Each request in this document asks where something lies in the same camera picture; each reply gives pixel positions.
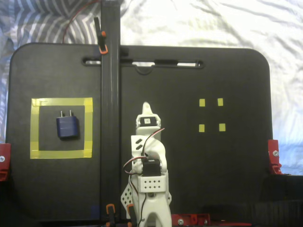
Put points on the white bedsheet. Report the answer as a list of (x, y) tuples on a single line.
[(213, 23)]

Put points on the blue white USB charger block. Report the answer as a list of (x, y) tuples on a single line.
[(67, 127)]

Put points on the blue tape piece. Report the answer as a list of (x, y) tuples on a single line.
[(94, 210)]

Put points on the red post base bracket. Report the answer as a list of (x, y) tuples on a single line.
[(189, 218)]

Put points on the black curved backdrop sheet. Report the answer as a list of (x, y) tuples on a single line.
[(284, 189)]

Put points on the red corner bracket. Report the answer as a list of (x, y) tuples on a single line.
[(273, 146), (4, 151)]

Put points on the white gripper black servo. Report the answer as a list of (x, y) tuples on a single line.
[(147, 130)]

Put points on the orange black spring clamp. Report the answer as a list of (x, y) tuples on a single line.
[(102, 45), (131, 210), (110, 209)]

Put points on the blue white striped cloth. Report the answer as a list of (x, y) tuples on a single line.
[(35, 23)]

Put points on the yellow tape square outline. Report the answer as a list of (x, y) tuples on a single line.
[(61, 101)]

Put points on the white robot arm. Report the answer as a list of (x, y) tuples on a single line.
[(151, 184)]

